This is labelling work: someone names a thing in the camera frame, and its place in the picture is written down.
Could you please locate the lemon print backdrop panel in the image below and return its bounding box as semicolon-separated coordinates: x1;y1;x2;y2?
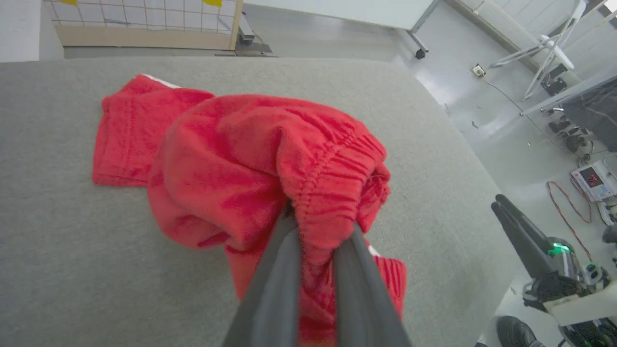
43;0;244;52

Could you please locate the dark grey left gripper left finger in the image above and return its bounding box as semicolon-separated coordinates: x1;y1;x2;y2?
222;207;303;347

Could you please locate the thin black floor cable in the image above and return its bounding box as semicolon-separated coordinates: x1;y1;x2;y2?
484;79;579;157

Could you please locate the grey metal panel stand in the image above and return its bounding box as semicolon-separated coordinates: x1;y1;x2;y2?
215;12;278;57

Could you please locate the power supply with red display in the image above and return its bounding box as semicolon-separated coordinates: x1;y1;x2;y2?
571;160;617;202

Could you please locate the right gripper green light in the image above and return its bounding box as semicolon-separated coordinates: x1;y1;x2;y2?
491;193;613;314

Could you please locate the black rubber wheel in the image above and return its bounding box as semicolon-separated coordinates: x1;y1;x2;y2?
496;315;548;347

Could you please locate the white folding chair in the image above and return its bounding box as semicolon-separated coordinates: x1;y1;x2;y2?
489;0;590;102

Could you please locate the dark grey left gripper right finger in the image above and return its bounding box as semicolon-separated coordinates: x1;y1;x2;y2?
333;223;413;347

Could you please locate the dark grey desk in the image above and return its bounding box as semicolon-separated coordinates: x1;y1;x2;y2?
521;67;617;153

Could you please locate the red fleece garment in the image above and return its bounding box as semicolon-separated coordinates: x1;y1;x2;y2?
92;73;408;347

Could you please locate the white rolling partition board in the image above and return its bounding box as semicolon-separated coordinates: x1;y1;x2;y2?
242;0;442;60

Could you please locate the red cable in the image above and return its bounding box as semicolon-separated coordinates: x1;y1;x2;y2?
546;180;594;261

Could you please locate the black adapter box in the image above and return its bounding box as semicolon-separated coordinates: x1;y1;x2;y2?
540;64;569;96

